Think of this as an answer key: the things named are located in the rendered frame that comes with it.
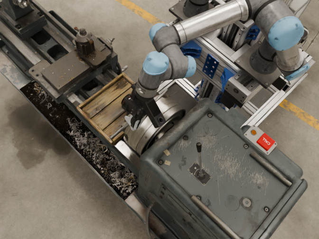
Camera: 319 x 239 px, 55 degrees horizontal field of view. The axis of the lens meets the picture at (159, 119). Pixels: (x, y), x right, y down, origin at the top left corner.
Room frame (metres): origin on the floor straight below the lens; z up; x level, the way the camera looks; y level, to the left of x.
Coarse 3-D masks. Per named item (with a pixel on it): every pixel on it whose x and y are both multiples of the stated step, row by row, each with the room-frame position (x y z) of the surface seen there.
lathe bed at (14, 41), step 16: (32, 0) 1.53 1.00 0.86; (48, 16) 1.42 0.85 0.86; (0, 32) 1.24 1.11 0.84; (48, 32) 1.29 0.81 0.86; (64, 32) 1.32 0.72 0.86; (16, 48) 1.19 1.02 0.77; (32, 48) 1.16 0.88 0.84; (48, 48) 1.18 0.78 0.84; (64, 48) 1.19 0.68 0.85; (32, 64) 1.04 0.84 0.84; (96, 80) 1.01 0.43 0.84; (128, 144) 0.63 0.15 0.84; (128, 160) 0.53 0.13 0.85
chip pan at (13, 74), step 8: (0, 48) 1.32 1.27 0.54; (0, 56) 1.25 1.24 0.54; (8, 56) 1.26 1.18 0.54; (0, 64) 1.18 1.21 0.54; (8, 64) 1.19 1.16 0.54; (8, 72) 1.13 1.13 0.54; (16, 72) 1.14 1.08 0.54; (16, 80) 1.08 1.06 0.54; (24, 80) 1.09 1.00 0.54; (32, 80) 1.10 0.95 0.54; (136, 192) 0.44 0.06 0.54; (128, 200) 0.38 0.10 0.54; (136, 200) 0.39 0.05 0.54; (136, 208) 0.34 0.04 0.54; (144, 208) 0.35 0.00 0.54; (144, 216) 0.30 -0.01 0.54; (152, 216) 0.31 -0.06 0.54; (152, 224) 0.27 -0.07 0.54; (160, 224) 0.27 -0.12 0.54; (160, 232) 0.23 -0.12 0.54; (168, 232) 0.24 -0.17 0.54
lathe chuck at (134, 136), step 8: (168, 96) 0.77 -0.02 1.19; (160, 104) 0.69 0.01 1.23; (168, 104) 0.71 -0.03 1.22; (176, 104) 0.73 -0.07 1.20; (144, 120) 0.60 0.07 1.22; (128, 128) 0.58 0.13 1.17; (144, 128) 0.57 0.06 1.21; (128, 136) 0.55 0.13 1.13; (136, 136) 0.55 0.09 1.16; (136, 144) 0.52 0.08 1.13
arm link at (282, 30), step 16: (272, 0) 0.90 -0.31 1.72; (256, 16) 0.87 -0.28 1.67; (272, 16) 0.84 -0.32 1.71; (288, 16) 0.83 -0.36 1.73; (272, 32) 0.79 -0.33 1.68; (288, 32) 0.78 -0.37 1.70; (288, 48) 0.79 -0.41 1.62; (288, 64) 0.90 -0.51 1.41; (304, 64) 0.94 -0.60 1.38; (288, 80) 0.90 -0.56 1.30
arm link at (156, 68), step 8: (152, 56) 0.60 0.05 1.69; (160, 56) 0.61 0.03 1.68; (144, 64) 0.58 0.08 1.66; (152, 64) 0.57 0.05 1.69; (160, 64) 0.57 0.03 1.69; (168, 64) 0.59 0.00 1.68; (144, 72) 0.56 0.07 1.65; (152, 72) 0.56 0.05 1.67; (160, 72) 0.56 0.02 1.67; (168, 72) 0.58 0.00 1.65; (144, 80) 0.55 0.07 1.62; (152, 80) 0.55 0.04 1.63; (160, 80) 0.56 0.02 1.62; (152, 88) 0.54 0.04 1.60
